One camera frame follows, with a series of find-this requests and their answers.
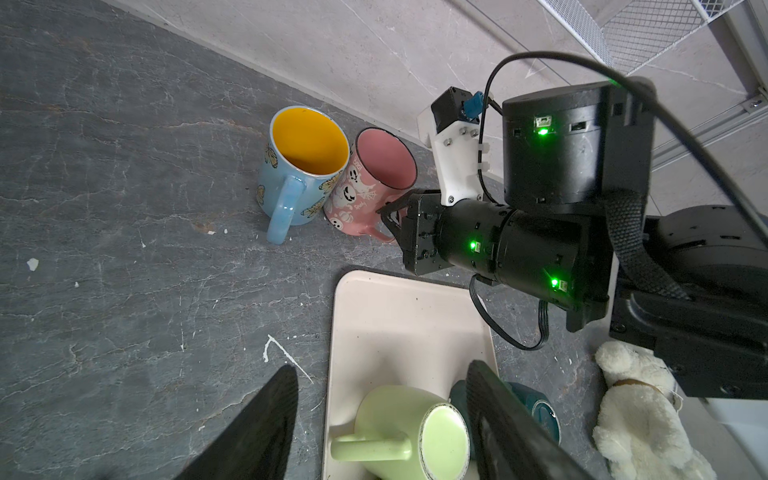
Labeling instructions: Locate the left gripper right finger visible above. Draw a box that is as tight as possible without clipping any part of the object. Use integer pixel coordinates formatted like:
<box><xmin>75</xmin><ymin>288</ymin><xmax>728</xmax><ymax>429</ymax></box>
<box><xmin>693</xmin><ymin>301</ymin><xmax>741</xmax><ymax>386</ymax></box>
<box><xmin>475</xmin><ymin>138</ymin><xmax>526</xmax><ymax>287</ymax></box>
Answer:
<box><xmin>466</xmin><ymin>360</ymin><xmax>591</xmax><ymax>480</ymax></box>

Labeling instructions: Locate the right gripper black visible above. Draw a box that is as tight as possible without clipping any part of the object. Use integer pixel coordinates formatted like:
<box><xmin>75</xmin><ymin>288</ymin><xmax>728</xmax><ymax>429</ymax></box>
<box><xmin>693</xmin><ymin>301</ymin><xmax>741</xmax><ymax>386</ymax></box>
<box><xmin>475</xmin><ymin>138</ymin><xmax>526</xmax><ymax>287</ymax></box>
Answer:
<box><xmin>377</xmin><ymin>191</ymin><xmax>452</xmax><ymax>276</ymax></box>

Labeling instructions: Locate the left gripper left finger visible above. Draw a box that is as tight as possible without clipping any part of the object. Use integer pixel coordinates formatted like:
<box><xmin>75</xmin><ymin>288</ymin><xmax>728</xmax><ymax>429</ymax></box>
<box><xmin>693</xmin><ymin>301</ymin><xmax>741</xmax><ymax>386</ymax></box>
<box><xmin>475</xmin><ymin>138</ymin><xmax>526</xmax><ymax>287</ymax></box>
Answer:
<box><xmin>177</xmin><ymin>365</ymin><xmax>298</xmax><ymax>479</ymax></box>

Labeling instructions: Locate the pink cartoon mug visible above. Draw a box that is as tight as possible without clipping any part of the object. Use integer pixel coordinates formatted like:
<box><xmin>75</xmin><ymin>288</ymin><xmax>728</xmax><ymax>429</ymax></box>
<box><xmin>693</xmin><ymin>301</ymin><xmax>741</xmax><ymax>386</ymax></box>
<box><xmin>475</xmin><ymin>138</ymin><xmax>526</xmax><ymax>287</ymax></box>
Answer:
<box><xmin>324</xmin><ymin>127</ymin><xmax>418</xmax><ymax>243</ymax></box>

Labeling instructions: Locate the light green mug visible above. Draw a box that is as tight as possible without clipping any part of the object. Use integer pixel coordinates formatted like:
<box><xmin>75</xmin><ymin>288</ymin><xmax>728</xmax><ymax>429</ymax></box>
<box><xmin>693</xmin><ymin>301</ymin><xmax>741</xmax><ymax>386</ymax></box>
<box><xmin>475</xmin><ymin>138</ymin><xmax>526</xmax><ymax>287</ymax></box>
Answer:
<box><xmin>330</xmin><ymin>385</ymin><xmax>470</xmax><ymax>479</ymax></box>

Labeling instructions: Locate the blue mug yellow inside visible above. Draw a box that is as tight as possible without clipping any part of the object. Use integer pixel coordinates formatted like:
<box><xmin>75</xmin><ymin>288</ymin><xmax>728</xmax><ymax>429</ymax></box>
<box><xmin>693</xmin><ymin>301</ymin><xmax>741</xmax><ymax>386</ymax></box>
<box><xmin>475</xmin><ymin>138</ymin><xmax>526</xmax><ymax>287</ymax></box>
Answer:
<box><xmin>256</xmin><ymin>106</ymin><xmax>351</xmax><ymax>245</ymax></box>

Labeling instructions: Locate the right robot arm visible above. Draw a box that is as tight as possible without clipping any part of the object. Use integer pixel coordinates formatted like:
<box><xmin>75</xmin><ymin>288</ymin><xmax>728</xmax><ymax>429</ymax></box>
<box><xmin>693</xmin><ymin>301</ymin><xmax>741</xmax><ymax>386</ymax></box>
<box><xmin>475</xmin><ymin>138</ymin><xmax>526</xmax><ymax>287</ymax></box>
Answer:
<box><xmin>379</xmin><ymin>51</ymin><xmax>767</xmax><ymax>400</ymax></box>

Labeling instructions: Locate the dark green mug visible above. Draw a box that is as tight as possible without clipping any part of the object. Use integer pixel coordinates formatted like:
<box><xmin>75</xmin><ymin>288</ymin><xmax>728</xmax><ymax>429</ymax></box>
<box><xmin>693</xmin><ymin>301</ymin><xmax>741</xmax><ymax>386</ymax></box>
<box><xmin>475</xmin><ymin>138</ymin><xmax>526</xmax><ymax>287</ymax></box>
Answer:
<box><xmin>448</xmin><ymin>380</ymin><xmax>561</xmax><ymax>467</ymax></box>

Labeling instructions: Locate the beige serving tray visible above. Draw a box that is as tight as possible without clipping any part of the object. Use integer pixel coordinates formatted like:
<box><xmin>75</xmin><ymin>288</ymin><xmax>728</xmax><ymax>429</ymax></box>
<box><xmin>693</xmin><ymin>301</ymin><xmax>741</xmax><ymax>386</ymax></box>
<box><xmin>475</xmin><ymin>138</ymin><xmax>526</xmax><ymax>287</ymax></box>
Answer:
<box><xmin>322</xmin><ymin>270</ymin><xmax>498</xmax><ymax>479</ymax></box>

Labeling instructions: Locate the white plush toy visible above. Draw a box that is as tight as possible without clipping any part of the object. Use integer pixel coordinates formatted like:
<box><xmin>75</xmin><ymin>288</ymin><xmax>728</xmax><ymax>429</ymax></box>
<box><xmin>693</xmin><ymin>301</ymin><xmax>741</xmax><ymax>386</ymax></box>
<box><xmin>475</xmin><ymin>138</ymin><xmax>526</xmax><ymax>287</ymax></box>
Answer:
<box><xmin>592</xmin><ymin>340</ymin><xmax>717</xmax><ymax>479</ymax></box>

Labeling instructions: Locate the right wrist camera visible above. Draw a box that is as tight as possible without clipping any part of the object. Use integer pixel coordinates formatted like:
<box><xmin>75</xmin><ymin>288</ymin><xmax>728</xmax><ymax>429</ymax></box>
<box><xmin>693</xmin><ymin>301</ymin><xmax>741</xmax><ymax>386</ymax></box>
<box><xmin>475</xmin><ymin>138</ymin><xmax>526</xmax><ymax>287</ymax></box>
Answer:
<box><xmin>417</xmin><ymin>87</ymin><xmax>483</xmax><ymax>207</ymax></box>

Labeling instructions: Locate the white wire mesh basket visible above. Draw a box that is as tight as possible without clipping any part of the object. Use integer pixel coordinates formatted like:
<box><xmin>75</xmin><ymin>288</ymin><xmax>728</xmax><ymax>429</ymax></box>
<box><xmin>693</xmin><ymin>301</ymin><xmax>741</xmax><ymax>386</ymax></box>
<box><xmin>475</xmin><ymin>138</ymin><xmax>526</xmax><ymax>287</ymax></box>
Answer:
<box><xmin>540</xmin><ymin>0</ymin><xmax>740</xmax><ymax>75</ymax></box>

